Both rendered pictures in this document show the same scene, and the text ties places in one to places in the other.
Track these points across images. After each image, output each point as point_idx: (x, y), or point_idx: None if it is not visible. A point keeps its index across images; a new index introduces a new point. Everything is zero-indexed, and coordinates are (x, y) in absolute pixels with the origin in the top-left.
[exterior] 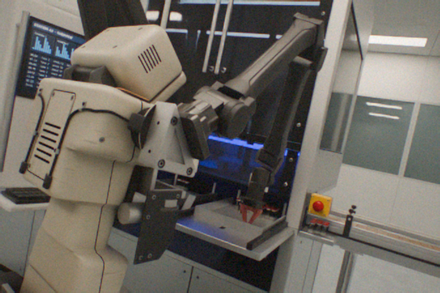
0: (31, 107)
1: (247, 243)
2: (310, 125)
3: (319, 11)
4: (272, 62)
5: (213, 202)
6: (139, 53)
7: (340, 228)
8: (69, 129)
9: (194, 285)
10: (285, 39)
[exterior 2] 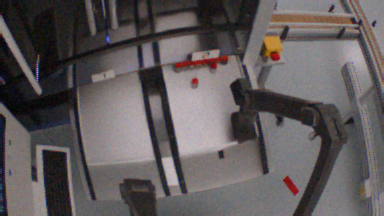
0: (9, 204)
1: (264, 174)
2: (261, 15)
3: None
4: (318, 199)
5: (171, 110)
6: None
7: (278, 35)
8: None
9: None
10: (326, 176)
